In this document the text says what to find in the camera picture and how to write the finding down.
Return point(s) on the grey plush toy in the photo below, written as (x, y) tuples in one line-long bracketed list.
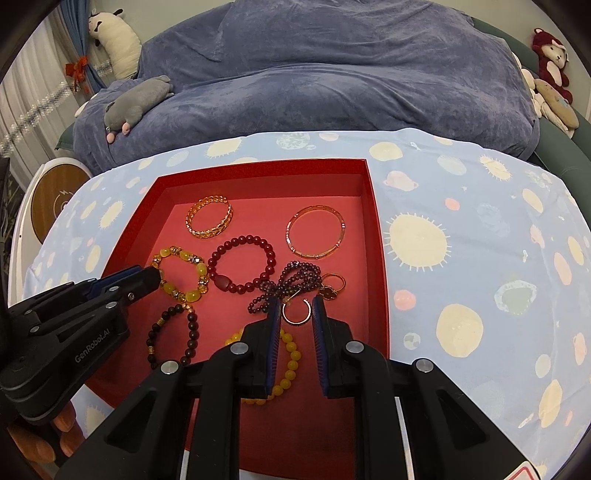
[(134, 104)]

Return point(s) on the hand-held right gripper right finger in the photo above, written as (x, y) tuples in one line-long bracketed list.
[(321, 350)]

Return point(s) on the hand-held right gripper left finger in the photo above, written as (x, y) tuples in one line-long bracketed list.
[(272, 350)]

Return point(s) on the person's left hand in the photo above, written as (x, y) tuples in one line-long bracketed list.
[(37, 443)]

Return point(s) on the blue velvet blanket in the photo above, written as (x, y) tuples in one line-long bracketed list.
[(323, 83)]

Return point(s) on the beige cookie plush toy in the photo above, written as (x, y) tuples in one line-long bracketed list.
[(558, 106)]

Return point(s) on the teal sofa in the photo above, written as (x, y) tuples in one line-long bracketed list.
[(568, 152)]

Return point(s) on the thin rose gold bangle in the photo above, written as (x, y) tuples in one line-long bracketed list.
[(293, 247)]

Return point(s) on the red bow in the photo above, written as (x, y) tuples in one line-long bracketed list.
[(76, 69)]

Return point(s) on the red cardboard box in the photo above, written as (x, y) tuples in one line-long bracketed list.
[(258, 217)]

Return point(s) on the silver tinsel garland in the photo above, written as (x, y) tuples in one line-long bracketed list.
[(32, 117)]

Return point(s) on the blue planet print tablecloth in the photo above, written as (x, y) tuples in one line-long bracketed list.
[(461, 277)]

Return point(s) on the round wooden top device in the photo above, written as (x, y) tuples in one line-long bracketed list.
[(55, 194)]

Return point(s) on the red monkey plush toy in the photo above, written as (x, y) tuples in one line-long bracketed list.
[(551, 62)]

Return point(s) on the white sheer curtain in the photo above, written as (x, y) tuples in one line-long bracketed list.
[(27, 152)]

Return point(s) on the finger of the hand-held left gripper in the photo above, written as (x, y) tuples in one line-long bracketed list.
[(120, 279), (143, 286)]

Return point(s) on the purple bead strand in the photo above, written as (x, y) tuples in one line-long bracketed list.
[(295, 277)]

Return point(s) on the blue curtain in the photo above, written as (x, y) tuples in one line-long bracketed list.
[(94, 74)]

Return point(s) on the white cow plush toy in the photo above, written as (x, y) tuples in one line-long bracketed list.
[(120, 41)]

